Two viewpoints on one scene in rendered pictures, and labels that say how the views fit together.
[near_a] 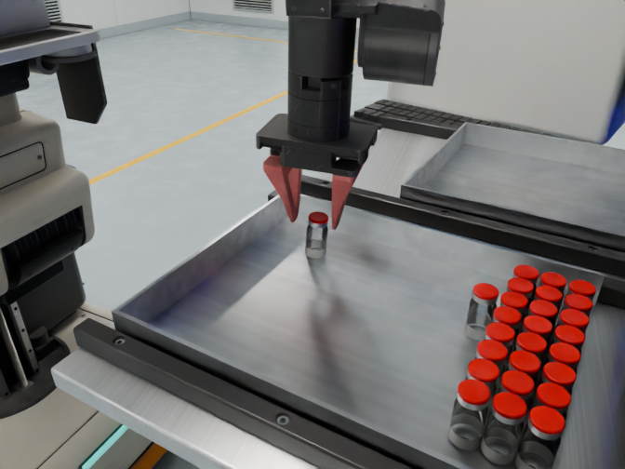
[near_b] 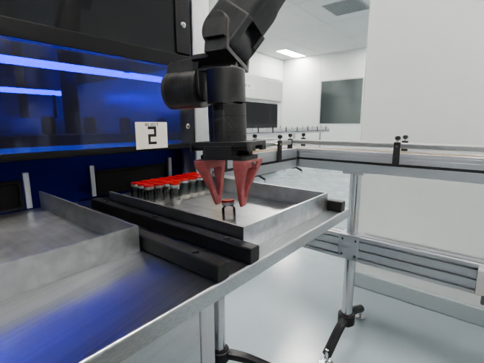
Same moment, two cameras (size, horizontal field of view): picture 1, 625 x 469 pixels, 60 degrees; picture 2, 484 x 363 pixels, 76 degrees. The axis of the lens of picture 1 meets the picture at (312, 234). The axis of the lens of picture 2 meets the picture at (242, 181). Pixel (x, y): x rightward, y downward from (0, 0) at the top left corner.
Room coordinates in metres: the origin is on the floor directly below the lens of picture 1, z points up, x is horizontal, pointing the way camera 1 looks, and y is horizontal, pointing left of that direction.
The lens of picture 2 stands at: (0.95, 0.09, 1.05)
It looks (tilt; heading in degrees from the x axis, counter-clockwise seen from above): 11 degrees down; 189
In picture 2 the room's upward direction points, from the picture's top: straight up
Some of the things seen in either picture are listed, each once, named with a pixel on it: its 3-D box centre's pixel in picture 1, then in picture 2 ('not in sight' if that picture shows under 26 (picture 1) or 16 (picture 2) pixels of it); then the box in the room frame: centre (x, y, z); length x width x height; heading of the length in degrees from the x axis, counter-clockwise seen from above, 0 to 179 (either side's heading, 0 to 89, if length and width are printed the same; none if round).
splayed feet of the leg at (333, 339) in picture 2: not in sight; (346, 325); (-0.47, 0.38, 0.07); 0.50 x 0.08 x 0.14; 150
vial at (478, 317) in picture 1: (481, 312); (174, 194); (0.36, -0.14, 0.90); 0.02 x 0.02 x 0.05
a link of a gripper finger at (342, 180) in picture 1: (324, 182); (224, 175); (0.48, -0.01, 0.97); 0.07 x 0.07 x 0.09; 74
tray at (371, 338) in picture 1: (368, 308); (217, 200); (0.38, -0.05, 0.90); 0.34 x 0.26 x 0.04; 60
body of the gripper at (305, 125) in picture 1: (319, 111); (227, 129); (0.48, -0.01, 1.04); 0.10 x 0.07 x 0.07; 74
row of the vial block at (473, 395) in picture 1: (498, 344); (180, 189); (0.32, -0.14, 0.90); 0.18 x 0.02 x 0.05; 150
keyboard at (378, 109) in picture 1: (446, 127); not in sight; (1.07, -0.27, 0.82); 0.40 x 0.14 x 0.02; 52
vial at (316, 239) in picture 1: (316, 236); (229, 214); (0.49, 0.00, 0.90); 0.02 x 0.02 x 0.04
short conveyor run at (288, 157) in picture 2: not in sight; (241, 155); (-0.27, -0.10, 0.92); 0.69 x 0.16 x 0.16; 150
